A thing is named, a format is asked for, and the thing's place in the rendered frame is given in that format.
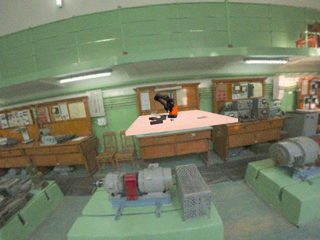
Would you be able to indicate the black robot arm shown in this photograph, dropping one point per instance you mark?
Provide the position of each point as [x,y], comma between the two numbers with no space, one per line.
[166,98]

